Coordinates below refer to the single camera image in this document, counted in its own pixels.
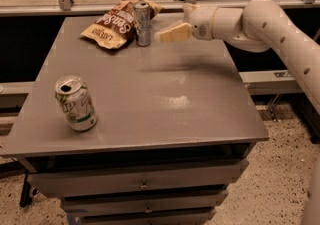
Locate grey drawer cabinet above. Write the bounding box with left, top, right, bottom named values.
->
left=0, top=11, right=270, bottom=225

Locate middle grey drawer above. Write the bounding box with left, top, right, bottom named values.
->
left=63, top=188, right=228, bottom=216

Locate bottom grey drawer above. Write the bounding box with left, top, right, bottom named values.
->
left=69, top=207, right=216, bottom=225

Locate green white 7up can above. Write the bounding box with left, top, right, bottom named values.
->
left=55, top=75, right=98, bottom=132

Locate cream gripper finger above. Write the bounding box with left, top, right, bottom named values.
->
left=159, top=22, right=193, bottom=42
left=183, top=3, right=199, bottom=19

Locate silver blue redbull can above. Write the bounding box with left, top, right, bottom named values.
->
left=133, top=1, right=151, bottom=47

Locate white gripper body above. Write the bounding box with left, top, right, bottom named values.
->
left=189, top=6, right=217, bottom=41

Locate top grey drawer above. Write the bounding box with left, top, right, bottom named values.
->
left=28, top=159, right=248, bottom=197

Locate brown chip bag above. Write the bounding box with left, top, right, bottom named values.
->
left=81, top=0, right=163, bottom=49

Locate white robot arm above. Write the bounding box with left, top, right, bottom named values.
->
left=155, top=0, right=320, bottom=225

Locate grey drawer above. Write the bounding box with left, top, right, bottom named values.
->
left=63, top=188, right=228, bottom=216
left=28, top=159, right=248, bottom=197
left=69, top=207, right=216, bottom=225

